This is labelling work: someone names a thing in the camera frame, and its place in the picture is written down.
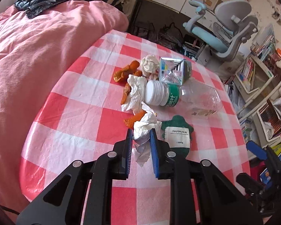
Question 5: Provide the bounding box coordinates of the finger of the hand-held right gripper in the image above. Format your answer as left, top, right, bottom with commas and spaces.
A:
246, 141, 281, 170
236, 172, 265, 195

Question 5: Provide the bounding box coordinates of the large orange peel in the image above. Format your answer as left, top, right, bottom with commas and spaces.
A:
114, 60, 141, 83

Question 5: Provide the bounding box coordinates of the white book cart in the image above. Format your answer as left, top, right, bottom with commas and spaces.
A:
239, 73, 281, 149
233, 52, 280, 105

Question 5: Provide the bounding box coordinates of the white tote bag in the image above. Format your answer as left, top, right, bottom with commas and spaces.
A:
219, 57, 245, 81

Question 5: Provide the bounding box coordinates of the slim orange peel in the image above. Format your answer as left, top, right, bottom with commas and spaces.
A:
120, 82, 132, 105

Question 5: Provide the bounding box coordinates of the small orange peel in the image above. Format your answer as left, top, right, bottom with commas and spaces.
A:
123, 112, 158, 128

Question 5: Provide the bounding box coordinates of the milk carton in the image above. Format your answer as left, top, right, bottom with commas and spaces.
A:
158, 57, 192, 85

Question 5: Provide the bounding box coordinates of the red checkered tablecloth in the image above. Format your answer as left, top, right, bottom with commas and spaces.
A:
19, 29, 251, 225

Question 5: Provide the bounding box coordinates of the pink blanket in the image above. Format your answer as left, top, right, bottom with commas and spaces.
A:
0, 0, 129, 207

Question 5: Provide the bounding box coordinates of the clear plastic bottle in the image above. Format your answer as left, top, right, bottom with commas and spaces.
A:
144, 80, 223, 118

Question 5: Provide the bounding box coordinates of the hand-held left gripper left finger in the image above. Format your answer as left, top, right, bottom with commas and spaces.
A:
16, 128, 134, 225

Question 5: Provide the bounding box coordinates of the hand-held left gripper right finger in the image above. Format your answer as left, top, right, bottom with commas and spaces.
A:
149, 128, 264, 225

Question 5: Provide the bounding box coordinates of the green knit pouch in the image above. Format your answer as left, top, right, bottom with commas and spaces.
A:
160, 115, 194, 157

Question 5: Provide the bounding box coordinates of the balled white tissue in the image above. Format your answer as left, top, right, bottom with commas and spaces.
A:
140, 54, 160, 77

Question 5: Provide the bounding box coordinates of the black plastic bag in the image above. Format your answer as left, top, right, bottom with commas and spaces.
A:
158, 23, 184, 48

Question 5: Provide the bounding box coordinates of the grey blue desk chair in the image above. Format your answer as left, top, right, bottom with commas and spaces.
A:
183, 0, 259, 62

